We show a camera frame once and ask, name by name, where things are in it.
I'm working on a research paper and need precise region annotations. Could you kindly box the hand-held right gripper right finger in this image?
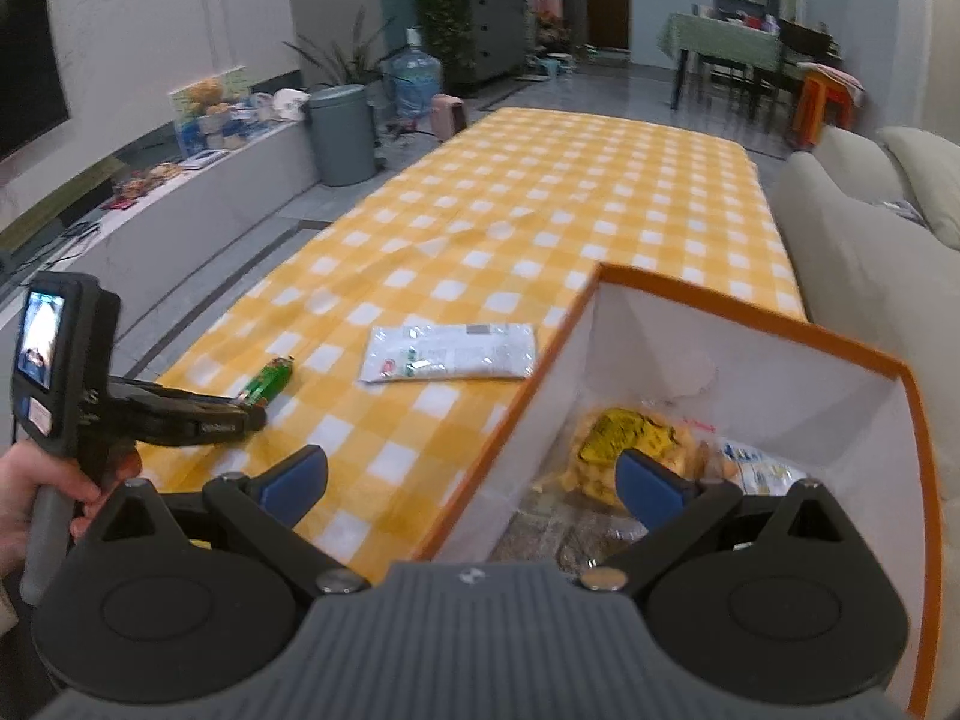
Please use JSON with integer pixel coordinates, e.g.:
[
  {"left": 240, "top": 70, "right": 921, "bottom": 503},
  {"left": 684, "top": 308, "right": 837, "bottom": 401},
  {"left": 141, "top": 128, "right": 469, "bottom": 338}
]
[{"left": 577, "top": 448, "right": 863, "bottom": 599}]

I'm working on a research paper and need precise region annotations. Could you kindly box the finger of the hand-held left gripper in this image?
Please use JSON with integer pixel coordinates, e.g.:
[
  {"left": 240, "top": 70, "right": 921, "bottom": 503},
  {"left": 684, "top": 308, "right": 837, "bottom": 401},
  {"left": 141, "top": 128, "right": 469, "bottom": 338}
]
[
  {"left": 112, "top": 379, "right": 254, "bottom": 416},
  {"left": 139, "top": 406, "right": 269, "bottom": 449}
]

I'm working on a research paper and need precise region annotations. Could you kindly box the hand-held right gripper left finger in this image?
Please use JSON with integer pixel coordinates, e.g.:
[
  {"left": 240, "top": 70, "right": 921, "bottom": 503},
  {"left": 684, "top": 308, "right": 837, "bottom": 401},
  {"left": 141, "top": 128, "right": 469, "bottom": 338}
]
[{"left": 71, "top": 445, "right": 372, "bottom": 602}]

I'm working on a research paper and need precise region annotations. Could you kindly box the yellow biscuit packet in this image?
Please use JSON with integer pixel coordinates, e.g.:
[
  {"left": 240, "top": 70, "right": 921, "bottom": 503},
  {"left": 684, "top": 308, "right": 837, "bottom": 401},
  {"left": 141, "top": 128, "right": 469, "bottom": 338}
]
[{"left": 562, "top": 406, "right": 710, "bottom": 509}]

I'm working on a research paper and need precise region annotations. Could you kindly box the green snack packet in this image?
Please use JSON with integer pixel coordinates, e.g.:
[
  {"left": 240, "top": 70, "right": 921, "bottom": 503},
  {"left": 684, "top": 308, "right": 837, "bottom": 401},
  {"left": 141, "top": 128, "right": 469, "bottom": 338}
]
[{"left": 238, "top": 357, "right": 296, "bottom": 410}]

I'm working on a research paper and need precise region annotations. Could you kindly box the brown nut packet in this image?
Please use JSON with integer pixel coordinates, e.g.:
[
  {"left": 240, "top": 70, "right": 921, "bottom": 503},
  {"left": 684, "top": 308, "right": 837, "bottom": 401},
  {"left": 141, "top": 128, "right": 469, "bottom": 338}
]
[{"left": 495, "top": 511, "right": 655, "bottom": 576}]

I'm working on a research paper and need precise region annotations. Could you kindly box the orange cardboard box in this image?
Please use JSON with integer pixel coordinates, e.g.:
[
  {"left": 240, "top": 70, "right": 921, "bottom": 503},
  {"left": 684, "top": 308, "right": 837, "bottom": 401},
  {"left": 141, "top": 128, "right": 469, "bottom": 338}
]
[{"left": 410, "top": 262, "right": 945, "bottom": 718}]

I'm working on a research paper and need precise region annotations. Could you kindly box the plain white snack packet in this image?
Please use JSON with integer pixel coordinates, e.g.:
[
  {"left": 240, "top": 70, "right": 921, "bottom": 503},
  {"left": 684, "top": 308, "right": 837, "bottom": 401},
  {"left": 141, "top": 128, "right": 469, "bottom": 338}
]
[{"left": 358, "top": 322, "right": 538, "bottom": 386}]

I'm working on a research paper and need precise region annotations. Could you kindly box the person's left hand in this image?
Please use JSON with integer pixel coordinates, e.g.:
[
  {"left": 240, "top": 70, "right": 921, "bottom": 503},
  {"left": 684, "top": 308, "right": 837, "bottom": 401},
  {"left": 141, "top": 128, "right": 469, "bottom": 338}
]
[{"left": 0, "top": 435, "right": 145, "bottom": 580}]

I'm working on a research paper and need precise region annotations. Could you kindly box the white low bench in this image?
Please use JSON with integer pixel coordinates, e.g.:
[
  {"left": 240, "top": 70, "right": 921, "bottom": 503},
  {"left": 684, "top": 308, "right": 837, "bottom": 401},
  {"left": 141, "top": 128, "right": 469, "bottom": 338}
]
[{"left": 0, "top": 115, "right": 320, "bottom": 317}]

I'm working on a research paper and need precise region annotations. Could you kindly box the teddy bear picture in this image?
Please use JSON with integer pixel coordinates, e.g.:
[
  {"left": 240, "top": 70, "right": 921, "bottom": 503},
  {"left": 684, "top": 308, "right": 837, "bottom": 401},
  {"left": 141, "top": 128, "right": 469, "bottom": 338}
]
[{"left": 168, "top": 68, "right": 253, "bottom": 155}]

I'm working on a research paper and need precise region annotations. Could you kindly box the beige sofa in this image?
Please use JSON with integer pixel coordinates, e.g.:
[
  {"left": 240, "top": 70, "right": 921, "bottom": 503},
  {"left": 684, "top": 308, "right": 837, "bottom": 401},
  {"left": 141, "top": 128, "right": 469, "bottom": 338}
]
[{"left": 772, "top": 123, "right": 960, "bottom": 467}]

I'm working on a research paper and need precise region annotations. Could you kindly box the grey-green trash bin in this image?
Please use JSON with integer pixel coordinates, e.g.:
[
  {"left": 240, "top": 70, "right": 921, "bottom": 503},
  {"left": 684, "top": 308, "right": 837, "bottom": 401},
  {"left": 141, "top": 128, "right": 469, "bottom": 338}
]
[{"left": 305, "top": 84, "right": 378, "bottom": 188}]

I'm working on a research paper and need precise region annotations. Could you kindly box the yellow checked tablecloth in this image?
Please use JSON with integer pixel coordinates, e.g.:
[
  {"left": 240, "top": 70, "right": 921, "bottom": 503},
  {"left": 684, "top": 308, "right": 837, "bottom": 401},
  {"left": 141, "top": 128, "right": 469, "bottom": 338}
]
[{"left": 138, "top": 108, "right": 809, "bottom": 568}]

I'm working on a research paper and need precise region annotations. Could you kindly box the black television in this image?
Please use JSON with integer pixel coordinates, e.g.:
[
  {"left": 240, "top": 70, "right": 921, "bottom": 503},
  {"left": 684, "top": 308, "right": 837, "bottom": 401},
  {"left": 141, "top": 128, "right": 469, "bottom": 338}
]
[{"left": 0, "top": 0, "right": 73, "bottom": 164}]

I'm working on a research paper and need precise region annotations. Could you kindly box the long-leaf potted plant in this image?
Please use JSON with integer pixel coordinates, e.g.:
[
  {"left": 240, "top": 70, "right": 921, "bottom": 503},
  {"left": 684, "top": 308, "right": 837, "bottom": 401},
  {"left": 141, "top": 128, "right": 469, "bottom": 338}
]
[{"left": 284, "top": 10, "right": 392, "bottom": 92}]

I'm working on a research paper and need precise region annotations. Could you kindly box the pink space heater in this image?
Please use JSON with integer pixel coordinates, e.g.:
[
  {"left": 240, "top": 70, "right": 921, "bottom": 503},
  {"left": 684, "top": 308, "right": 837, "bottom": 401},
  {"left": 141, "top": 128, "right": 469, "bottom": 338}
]
[{"left": 430, "top": 93, "right": 470, "bottom": 140}]

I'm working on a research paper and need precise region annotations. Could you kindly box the blue water jug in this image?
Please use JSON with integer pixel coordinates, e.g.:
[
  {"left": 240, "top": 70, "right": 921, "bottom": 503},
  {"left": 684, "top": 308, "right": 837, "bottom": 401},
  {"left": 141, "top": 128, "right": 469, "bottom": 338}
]
[{"left": 383, "top": 28, "right": 444, "bottom": 122}]

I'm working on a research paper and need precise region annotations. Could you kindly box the beige cushion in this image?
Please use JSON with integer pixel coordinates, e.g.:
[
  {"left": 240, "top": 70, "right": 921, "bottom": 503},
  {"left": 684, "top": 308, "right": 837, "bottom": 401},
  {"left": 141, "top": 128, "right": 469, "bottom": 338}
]
[{"left": 877, "top": 125, "right": 960, "bottom": 253}]

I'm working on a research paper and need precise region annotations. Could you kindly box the orange plastic stool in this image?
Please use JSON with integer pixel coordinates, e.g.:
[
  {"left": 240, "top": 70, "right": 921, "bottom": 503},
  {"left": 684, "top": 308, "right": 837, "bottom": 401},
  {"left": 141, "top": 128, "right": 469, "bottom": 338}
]
[{"left": 787, "top": 63, "right": 865, "bottom": 152}]

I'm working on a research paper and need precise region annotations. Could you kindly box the dining table with green cloth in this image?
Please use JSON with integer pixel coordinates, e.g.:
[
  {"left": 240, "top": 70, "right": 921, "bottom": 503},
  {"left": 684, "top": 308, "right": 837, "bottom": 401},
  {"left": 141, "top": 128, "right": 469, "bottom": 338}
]
[{"left": 659, "top": 10, "right": 809, "bottom": 110}]

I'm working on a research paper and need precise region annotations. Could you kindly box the dark dining chair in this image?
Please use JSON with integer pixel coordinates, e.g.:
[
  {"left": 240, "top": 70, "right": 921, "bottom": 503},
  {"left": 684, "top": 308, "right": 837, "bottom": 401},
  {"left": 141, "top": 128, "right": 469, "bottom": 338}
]
[{"left": 749, "top": 18, "right": 839, "bottom": 125}]

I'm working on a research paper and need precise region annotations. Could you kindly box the grey drawer cabinet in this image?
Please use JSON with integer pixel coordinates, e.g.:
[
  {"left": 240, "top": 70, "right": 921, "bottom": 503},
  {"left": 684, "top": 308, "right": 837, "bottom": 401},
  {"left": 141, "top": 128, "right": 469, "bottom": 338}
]
[{"left": 450, "top": 0, "right": 530, "bottom": 88}]

